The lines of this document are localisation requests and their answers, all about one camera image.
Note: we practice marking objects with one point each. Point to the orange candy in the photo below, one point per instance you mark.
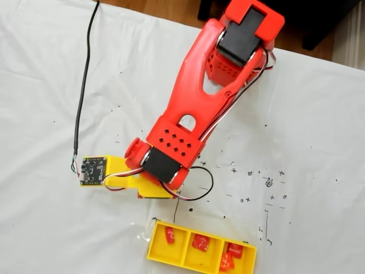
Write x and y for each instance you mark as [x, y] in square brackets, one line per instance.
[170, 234]

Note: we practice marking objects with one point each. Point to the red candy with pointed logo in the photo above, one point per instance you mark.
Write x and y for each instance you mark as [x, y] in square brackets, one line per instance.
[200, 242]

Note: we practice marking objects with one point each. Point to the red candy with round logo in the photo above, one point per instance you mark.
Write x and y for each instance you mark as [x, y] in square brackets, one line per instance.
[235, 248]

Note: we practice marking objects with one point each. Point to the red candy with brand text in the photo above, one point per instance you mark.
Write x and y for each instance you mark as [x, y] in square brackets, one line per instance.
[226, 261]

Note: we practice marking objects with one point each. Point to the yellow three-compartment box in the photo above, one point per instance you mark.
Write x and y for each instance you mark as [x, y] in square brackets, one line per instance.
[159, 254]

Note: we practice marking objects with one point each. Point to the white table cloth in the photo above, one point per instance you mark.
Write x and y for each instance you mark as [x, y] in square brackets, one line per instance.
[57, 85]

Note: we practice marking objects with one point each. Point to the camera board on yellow mount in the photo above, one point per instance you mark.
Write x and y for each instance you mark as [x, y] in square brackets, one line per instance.
[92, 171]

